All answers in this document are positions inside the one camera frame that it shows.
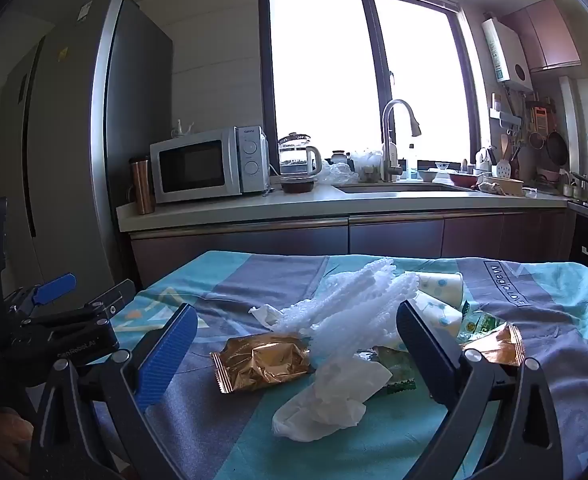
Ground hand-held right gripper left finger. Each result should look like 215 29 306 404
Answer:
30 303 199 480

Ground clear food container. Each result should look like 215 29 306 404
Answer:
351 150 385 183

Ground glass electric kettle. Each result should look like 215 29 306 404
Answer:
277 132 323 181

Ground gold foil snack wrapper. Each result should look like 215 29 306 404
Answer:
461 324 526 367
210 332 317 395

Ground dark red kettle base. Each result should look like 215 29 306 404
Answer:
280 176 317 194

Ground brown wall cabinet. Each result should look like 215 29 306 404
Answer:
501 0 582 73

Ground copper travel tumbler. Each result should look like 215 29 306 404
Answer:
129 156 155 216

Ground wall utensil rack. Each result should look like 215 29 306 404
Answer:
488 92 559 126

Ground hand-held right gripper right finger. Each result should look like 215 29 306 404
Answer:
396 300 564 480

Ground hanging frying pan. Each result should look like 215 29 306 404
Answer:
546 130 569 166

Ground kitchen sink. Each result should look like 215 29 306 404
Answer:
334 182 474 195

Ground small white tissue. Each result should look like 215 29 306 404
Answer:
248 305 287 331

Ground person's left hand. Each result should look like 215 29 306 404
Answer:
0 407 35 476

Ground brown base cabinets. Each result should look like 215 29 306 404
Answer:
129 210 582 291

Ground white water heater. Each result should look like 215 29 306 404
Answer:
481 16 534 93

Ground silver refrigerator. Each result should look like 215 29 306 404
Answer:
0 0 175 296

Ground clear plastic bag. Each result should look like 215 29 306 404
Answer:
319 160 359 185

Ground red bowl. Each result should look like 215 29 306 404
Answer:
448 171 484 188

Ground teal and grey printed blanket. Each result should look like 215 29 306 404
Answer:
109 250 588 480

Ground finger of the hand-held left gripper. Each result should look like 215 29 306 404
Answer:
21 279 137 333
4 273 78 318

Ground dark framed window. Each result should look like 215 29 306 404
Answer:
259 0 482 178

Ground white kitchen countertop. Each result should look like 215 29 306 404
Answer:
116 180 574 233

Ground large white tissue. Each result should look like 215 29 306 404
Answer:
272 355 393 443

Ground white microwave oven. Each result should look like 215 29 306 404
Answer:
149 125 271 205

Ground steel kitchen faucet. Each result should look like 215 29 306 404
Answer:
381 99 422 183

